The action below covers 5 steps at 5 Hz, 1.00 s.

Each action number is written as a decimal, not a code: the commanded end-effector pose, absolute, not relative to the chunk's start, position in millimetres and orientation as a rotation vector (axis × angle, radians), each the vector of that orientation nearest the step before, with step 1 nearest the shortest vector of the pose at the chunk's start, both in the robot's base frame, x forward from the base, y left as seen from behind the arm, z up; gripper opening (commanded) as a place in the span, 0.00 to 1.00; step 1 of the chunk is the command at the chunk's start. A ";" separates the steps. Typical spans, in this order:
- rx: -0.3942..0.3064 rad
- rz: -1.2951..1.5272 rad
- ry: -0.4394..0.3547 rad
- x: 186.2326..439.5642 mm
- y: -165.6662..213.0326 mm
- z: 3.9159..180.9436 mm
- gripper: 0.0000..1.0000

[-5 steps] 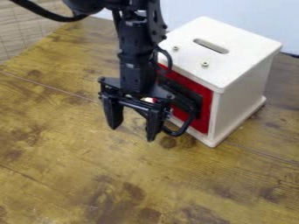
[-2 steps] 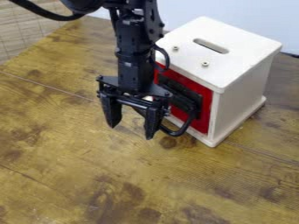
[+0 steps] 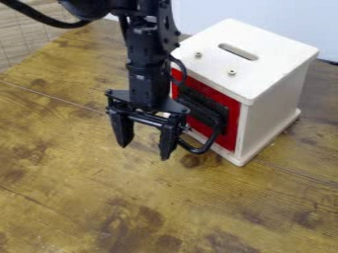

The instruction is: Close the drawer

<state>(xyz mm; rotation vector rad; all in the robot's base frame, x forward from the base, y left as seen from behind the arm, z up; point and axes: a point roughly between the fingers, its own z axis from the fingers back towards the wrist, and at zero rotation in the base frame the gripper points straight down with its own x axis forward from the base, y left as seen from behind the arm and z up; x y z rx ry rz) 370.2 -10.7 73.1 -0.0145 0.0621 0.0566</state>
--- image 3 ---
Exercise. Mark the white wooden cabinet box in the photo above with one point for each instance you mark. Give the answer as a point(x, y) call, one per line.
point(252, 70)

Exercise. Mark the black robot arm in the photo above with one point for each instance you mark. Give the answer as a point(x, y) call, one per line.
point(150, 36)

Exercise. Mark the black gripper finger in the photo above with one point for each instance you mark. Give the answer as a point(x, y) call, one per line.
point(123, 127)
point(169, 138)

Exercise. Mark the black drawer handle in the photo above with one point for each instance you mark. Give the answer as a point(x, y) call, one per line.
point(207, 112)

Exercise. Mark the red drawer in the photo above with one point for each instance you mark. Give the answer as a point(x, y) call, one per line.
point(226, 140)

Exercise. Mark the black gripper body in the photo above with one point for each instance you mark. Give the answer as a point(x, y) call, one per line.
point(143, 113)

